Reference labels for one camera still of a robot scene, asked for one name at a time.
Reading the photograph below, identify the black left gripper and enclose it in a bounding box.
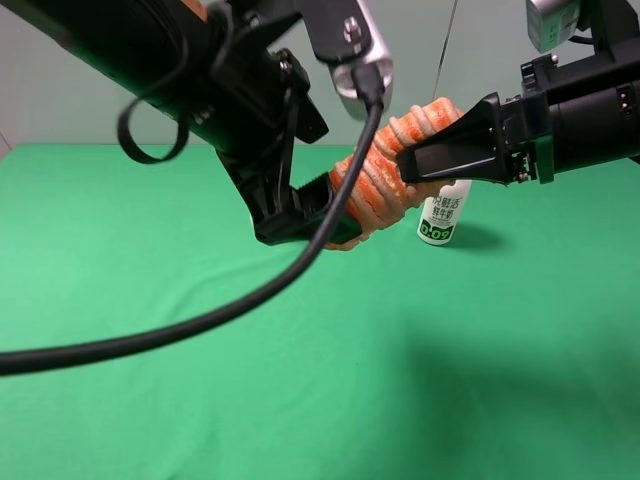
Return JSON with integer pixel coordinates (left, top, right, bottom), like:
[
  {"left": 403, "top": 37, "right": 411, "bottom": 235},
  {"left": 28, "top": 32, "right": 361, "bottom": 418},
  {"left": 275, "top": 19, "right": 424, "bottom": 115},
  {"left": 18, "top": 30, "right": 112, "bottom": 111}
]
[{"left": 64, "top": 1, "right": 336, "bottom": 246}]

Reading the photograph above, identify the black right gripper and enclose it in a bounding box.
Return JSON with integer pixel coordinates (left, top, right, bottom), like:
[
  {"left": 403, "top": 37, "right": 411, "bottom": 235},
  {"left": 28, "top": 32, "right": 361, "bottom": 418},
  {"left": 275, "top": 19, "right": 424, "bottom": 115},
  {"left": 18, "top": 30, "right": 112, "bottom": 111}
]
[{"left": 397, "top": 52, "right": 639, "bottom": 185}]

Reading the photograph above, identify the orange striped bread loaf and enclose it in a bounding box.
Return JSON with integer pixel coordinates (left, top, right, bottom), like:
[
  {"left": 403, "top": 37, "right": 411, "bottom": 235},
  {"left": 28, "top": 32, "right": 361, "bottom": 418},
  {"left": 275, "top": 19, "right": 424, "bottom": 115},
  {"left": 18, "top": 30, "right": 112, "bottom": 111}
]
[{"left": 326, "top": 97, "right": 463, "bottom": 251}]

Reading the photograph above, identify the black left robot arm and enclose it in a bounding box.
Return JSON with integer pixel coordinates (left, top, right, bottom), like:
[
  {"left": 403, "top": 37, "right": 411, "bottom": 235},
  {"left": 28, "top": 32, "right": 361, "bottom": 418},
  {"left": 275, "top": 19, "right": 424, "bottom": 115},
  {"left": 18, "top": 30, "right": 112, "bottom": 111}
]
[{"left": 7, "top": 1, "right": 360, "bottom": 245}]

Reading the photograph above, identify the white milk bottle green label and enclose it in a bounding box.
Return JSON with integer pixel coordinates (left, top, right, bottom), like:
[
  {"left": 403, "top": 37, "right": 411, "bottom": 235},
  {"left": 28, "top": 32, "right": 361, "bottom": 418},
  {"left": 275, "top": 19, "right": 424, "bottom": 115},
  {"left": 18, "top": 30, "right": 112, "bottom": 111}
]
[{"left": 417, "top": 180, "right": 472, "bottom": 246}]

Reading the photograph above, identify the black left camera cable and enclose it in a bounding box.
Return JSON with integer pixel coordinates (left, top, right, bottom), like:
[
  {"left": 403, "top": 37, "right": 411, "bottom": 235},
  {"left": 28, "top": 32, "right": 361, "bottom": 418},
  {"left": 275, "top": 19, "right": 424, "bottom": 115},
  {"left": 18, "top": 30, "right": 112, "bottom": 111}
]
[{"left": 0, "top": 64, "right": 387, "bottom": 377}]

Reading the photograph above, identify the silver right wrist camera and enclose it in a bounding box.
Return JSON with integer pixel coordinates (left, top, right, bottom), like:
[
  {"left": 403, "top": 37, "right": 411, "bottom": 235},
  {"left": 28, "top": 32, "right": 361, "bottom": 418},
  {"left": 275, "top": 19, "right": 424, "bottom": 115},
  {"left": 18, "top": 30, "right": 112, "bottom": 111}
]
[{"left": 525, "top": 0, "right": 593, "bottom": 54}]

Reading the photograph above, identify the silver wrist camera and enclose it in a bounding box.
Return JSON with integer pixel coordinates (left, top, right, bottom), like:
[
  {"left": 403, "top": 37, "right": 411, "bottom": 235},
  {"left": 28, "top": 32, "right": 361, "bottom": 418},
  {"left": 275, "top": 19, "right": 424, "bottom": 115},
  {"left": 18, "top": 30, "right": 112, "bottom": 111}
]
[
  {"left": 294, "top": 0, "right": 394, "bottom": 121},
  {"left": 525, "top": 0, "right": 593, "bottom": 54}
]

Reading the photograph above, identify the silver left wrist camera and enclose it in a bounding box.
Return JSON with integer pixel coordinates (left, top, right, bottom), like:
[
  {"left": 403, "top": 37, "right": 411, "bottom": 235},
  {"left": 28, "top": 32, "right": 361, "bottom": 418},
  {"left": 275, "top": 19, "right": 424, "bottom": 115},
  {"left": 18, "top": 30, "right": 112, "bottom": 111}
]
[{"left": 294, "top": 0, "right": 394, "bottom": 121}]

